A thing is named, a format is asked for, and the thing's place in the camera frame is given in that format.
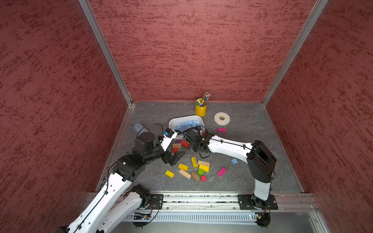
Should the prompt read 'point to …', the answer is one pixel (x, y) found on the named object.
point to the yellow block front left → (169, 174)
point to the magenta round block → (203, 178)
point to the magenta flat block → (221, 130)
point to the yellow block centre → (183, 167)
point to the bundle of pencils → (204, 102)
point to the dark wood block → (195, 175)
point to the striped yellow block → (194, 161)
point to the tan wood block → (203, 163)
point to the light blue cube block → (176, 127)
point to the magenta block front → (221, 172)
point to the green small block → (200, 171)
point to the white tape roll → (221, 118)
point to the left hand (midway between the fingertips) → (177, 149)
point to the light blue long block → (194, 123)
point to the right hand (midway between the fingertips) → (196, 148)
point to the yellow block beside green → (206, 168)
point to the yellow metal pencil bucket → (200, 111)
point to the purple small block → (178, 141)
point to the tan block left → (177, 145)
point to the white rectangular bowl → (176, 120)
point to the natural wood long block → (185, 174)
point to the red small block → (175, 149)
